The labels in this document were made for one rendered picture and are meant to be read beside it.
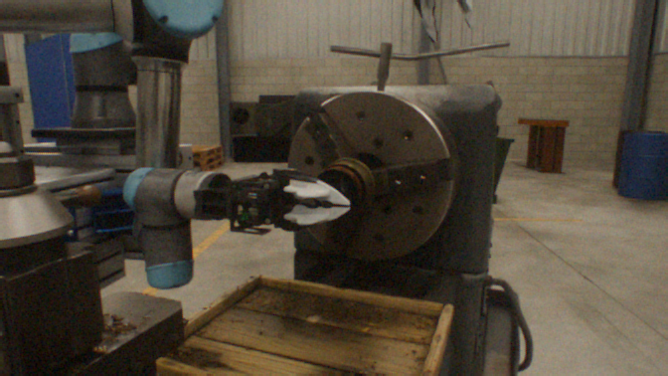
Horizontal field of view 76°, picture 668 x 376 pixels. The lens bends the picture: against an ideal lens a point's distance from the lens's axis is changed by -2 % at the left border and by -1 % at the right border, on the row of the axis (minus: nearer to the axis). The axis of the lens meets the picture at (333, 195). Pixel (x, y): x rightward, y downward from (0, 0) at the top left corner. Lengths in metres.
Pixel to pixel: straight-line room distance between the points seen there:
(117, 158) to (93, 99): 0.15
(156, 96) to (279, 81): 10.26
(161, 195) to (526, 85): 11.05
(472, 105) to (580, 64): 11.11
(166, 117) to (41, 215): 0.50
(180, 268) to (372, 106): 0.42
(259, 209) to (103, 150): 0.63
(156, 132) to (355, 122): 0.35
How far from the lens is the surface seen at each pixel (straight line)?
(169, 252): 0.73
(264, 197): 0.58
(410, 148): 0.76
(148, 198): 0.71
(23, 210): 0.35
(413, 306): 0.72
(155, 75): 0.83
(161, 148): 0.82
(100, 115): 1.15
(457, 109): 0.91
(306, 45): 11.06
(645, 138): 7.10
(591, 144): 12.18
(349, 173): 0.65
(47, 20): 0.70
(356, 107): 0.79
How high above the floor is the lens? 1.21
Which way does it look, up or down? 11 degrees down
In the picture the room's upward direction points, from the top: straight up
